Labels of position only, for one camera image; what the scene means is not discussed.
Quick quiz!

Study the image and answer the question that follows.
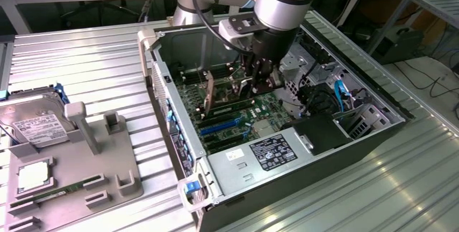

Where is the silver chipset heatsink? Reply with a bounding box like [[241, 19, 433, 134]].
[[252, 120, 280, 136]]

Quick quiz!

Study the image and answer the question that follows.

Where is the silver hard disk drive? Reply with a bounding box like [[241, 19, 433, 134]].
[[0, 93, 72, 147]]

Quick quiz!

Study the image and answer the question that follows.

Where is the grey parts rack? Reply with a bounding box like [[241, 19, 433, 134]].
[[5, 101, 145, 232]]

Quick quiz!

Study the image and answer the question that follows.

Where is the black plastic shroud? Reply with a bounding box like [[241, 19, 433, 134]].
[[278, 113, 354, 157]]

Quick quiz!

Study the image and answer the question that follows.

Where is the blue expansion slot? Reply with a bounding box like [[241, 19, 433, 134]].
[[198, 119, 241, 136]]

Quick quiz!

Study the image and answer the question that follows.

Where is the grey wrist camera housing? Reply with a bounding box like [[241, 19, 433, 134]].
[[217, 14, 270, 52]]

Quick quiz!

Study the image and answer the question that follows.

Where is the grey metal frame post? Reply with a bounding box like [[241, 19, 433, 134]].
[[0, 34, 16, 93]]

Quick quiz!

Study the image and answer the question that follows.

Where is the silver CPU chip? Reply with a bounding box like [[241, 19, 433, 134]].
[[17, 163, 50, 190]]

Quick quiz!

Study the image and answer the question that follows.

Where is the grey power supply unit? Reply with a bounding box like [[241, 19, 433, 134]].
[[205, 132, 316, 198]]

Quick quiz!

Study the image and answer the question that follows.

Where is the black box device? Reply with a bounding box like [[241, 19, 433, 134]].
[[372, 26, 424, 65]]

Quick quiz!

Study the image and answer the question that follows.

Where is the thin black cable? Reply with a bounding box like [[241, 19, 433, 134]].
[[392, 62, 459, 99]]

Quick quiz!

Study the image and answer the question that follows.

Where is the blue disk carrier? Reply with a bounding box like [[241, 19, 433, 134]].
[[0, 81, 72, 107]]

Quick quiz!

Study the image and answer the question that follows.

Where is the black wire bundle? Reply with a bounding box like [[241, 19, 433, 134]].
[[297, 85, 341, 115]]

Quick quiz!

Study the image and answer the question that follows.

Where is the silver disk bay cage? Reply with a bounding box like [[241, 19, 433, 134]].
[[277, 32, 345, 114]]

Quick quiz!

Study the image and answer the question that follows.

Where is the metal slat shelf frame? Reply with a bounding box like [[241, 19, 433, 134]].
[[368, 0, 459, 55]]

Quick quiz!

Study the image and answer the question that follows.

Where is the graphics card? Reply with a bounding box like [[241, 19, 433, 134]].
[[198, 69, 253, 116]]

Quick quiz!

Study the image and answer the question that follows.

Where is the metal socket cover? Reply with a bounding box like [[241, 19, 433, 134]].
[[228, 66, 249, 83]]

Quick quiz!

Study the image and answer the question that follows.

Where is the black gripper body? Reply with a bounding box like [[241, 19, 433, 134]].
[[249, 27, 298, 61]]

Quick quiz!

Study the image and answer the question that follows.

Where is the green motherboard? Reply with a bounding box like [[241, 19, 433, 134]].
[[174, 64, 298, 155]]

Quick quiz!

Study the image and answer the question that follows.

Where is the thin metal locking lever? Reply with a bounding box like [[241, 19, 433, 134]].
[[194, 62, 208, 88]]

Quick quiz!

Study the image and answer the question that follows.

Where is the open black PC case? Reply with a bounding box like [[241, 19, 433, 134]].
[[137, 13, 415, 232]]

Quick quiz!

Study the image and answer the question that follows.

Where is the blue flat wire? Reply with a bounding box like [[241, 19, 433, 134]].
[[332, 80, 350, 114]]

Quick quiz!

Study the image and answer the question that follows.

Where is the green RAM stick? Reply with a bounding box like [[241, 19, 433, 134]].
[[10, 182, 100, 208], [209, 99, 253, 116]]

